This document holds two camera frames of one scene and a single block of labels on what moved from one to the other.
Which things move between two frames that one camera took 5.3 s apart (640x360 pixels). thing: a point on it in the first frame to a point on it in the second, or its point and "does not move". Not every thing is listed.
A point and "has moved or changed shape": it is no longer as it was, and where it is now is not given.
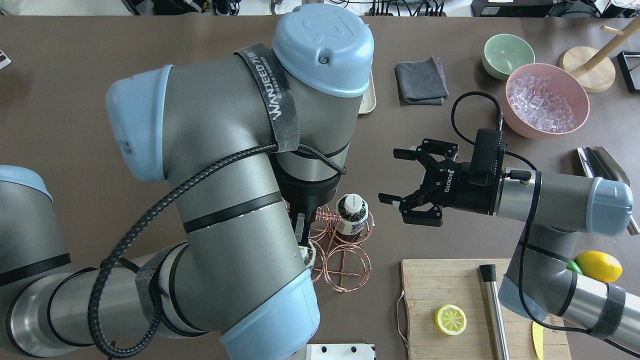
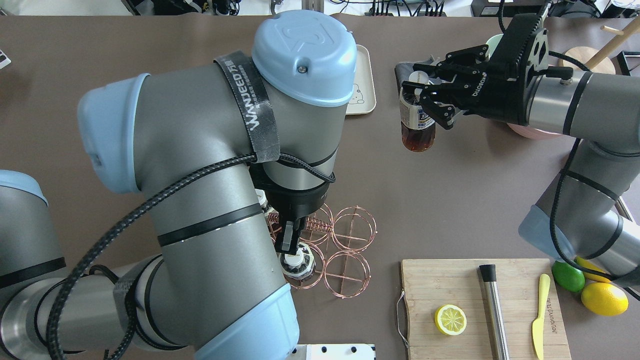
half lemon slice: (450, 319) does not move
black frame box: (629, 61) does not move
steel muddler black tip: (488, 272) does not move
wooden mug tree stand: (594, 68) does not move
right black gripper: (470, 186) to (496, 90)
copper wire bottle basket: (352, 210) has moved or changed shape
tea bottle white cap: (353, 202) to (418, 76)
